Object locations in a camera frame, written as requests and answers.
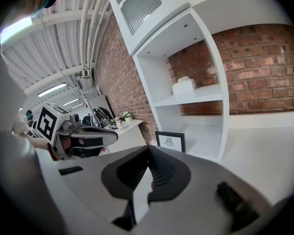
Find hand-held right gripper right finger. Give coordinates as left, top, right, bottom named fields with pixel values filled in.
left=136, top=145, right=274, bottom=235

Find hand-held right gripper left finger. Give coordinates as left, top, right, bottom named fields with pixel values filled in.
left=41, top=145, right=152, bottom=232

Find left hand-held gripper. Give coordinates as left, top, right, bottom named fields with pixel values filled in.
left=36, top=102, right=119, bottom=161

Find black framed bird picture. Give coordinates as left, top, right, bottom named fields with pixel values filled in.
left=155, top=131, right=186, bottom=153

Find person's left forearm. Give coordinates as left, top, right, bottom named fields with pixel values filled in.
left=11, top=121, right=52, bottom=154

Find person's left hand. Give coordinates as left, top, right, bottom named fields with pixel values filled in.
left=62, top=135, right=108, bottom=154

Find black backpack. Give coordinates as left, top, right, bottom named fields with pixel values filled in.
left=91, top=107, right=115, bottom=128

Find white side table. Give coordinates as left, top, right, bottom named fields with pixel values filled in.
left=105, top=118, right=150, bottom=154

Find potted white flowers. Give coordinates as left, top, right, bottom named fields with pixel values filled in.
left=120, top=111, right=133, bottom=123

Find fluorescent ceiling light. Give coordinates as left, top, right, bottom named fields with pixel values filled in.
left=36, top=81, right=69, bottom=98
left=62, top=97, right=80, bottom=107
left=0, top=16, right=34, bottom=47

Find person's beige shirt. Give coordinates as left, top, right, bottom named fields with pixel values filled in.
left=0, top=40, right=72, bottom=235

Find white hutch shelf unit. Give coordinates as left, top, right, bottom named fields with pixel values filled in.
left=109, top=0, right=294, bottom=161

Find white tissue box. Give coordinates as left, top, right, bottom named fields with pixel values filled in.
left=171, top=76, right=196, bottom=95

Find white ceiling pipe bundle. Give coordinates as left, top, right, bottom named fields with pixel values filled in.
left=78, top=0, right=115, bottom=71

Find teal cap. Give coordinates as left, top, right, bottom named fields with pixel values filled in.
left=29, top=0, right=63, bottom=19

